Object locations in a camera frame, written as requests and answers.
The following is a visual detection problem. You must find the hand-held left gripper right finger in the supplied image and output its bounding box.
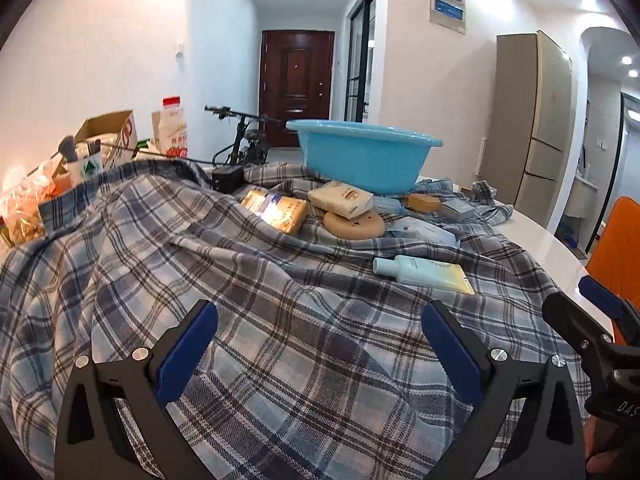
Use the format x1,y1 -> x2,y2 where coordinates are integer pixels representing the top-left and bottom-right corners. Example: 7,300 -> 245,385
421,300 -> 586,480

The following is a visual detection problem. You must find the light blue small box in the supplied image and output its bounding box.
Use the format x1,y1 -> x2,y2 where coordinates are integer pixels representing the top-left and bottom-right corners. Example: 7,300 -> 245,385
439,199 -> 476,220

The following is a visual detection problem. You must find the blue plaid shirt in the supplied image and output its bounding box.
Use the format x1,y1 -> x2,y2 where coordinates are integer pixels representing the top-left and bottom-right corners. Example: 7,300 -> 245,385
0,159 -> 601,480

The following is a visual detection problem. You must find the gold foil box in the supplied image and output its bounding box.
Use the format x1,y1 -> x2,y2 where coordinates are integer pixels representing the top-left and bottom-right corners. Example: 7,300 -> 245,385
240,189 -> 309,235

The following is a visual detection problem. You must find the dark red entrance door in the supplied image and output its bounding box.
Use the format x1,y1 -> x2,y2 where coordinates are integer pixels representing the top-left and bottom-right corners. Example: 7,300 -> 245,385
258,30 -> 335,150

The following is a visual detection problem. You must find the orange chair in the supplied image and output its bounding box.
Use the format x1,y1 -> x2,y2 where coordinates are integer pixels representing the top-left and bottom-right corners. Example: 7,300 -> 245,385
585,196 -> 640,346

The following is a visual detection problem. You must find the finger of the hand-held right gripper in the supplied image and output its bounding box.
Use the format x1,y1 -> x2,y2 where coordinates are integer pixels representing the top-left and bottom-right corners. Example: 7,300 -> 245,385
577,275 -> 640,333
541,291 -> 616,361

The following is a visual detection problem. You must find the white milk carton red cap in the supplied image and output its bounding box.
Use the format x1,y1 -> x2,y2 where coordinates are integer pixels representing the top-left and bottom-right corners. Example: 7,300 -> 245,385
151,96 -> 190,160

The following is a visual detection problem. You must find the black framed glass door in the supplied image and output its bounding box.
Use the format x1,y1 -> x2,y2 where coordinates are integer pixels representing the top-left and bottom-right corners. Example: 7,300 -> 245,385
344,0 -> 377,123

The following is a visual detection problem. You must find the open cardboard box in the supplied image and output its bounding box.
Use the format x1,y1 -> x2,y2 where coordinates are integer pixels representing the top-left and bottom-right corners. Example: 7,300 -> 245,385
74,110 -> 139,170

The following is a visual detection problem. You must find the light blue plastic basin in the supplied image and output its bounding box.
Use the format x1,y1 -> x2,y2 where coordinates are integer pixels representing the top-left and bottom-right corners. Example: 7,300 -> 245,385
285,119 -> 444,196

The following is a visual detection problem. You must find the black power adapter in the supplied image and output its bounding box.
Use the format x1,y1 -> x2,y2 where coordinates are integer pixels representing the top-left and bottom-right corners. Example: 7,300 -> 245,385
211,166 -> 246,192

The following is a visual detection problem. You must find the white carton green print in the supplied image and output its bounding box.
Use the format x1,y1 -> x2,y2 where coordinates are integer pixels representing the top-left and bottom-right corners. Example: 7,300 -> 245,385
67,152 -> 104,187

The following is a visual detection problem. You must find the person's right hand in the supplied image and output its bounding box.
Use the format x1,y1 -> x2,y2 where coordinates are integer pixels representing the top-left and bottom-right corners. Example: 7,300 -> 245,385
582,412 -> 631,480

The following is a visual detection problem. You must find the thin black cable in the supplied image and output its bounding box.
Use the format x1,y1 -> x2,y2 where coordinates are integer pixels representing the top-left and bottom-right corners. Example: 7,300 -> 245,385
100,141 -> 216,166

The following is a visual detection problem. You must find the beige refrigerator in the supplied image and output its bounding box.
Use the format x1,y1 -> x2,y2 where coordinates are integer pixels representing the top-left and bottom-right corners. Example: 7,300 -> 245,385
479,30 -> 573,231

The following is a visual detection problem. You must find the round tan disc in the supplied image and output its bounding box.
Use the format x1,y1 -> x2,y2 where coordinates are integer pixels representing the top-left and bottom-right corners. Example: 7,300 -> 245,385
322,210 -> 387,241

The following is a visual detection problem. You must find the clear bag of snacks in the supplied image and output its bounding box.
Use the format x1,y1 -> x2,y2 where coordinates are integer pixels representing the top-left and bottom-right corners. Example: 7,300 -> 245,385
0,162 -> 71,248

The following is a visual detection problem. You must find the wall electrical panel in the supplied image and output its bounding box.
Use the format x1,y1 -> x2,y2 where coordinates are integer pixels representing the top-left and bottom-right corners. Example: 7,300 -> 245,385
429,0 -> 467,35

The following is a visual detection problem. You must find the cream pack with red label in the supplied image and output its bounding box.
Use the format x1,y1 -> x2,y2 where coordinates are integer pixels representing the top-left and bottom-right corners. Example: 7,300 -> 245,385
307,180 -> 375,220

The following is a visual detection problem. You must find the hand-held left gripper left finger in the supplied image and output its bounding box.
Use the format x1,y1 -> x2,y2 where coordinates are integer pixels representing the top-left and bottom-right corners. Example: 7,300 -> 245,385
54,299 -> 219,480

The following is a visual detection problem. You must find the black folding bicycle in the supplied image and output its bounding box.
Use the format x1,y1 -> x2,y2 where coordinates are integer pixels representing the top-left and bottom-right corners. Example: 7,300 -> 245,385
204,105 -> 283,167

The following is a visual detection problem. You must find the light blue packet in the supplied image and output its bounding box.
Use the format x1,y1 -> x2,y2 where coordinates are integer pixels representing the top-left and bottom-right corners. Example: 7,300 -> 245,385
372,196 -> 408,216

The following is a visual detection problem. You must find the white flat packet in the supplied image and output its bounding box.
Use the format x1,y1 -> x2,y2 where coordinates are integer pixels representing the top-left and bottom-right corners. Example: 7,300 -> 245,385
387,221 -> 461,248

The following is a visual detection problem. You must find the light blue cosmetic tube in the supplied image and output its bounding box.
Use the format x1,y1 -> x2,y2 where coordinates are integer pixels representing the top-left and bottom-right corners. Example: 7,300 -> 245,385
372,255 -> 476,295

